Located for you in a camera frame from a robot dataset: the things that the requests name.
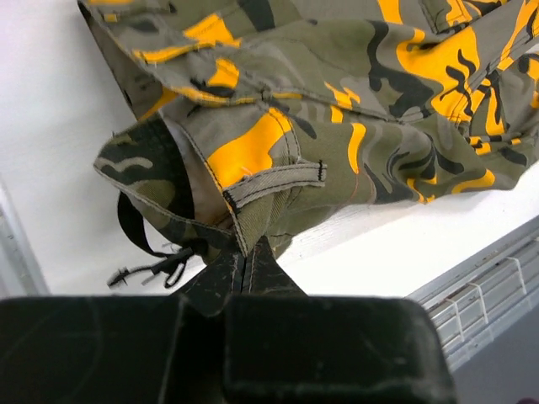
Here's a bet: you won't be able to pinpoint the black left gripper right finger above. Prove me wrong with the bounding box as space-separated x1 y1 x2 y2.
246 237 307 297

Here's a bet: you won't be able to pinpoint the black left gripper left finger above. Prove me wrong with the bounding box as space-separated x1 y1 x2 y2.
173 251 245 316

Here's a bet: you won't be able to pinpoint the yellow camouflage trousers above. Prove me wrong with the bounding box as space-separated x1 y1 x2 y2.
78 1 538 288

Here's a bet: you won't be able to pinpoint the aluminium table edge rail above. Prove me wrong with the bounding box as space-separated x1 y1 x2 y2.
408 217 538 371

